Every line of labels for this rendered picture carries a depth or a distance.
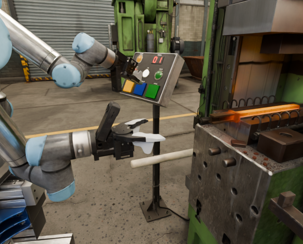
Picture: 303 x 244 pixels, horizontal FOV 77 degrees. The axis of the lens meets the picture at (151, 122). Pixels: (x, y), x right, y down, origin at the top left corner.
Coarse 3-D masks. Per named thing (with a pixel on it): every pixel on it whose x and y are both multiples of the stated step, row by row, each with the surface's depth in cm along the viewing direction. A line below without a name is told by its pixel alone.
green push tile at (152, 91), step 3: (150, 84) 103; (150, 87) 103; (153, 87) 102; (156, 87) 100; (147, 90) 104; (150, 90) 102; (153, 90) 101; (156, 90) 100; (147, 93) 103; (150, 93) 102; (153, 93) 100; (156, 93) 99; (147, 96) 103; (150, 96) 101; (153, 96) 100
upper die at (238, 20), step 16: (256, 0) 55; (272, 0) 51; (288, 0) 51; (240, 16) 61; (256, 16) 56; (272, 16) 51; (288, 16) 53; (224, 32) 69; (240, 32) 62; (256, 32) 57; (272, 32) 55; (288, 32) 55
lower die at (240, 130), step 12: (228, 108) 83; (240, 108) 83; (252, 108) 80; (300, 108) 76; (240, 120) 67; (252, 120) 66; (264, 120) 66; (276, 120) 66; (300, 120) 71; (228, 132) 73; (240, 132) 67; (252, 132) 64; (300, 132) 74
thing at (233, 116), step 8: (288, 104) 79; (224, 112) 68; (232, 112) 68; (240, 112) 69; (248, 112) 69; (256, 112) 70; (264, 112) 72; (208, 120) 67; (216, 120) 66; (224, 120) 67; (232, 120) 68
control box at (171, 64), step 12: (132, 60) 120; (144, 60) 112; (156, 60) 106; (168, 60) 101; (180, 60) 101; (156, 72) 104; (168, 72) 99; (156, 84) 102; (168, 84) 99; (132, 96) 112; (144, 96) 105; (156, 96) 100; (168, 96) 102
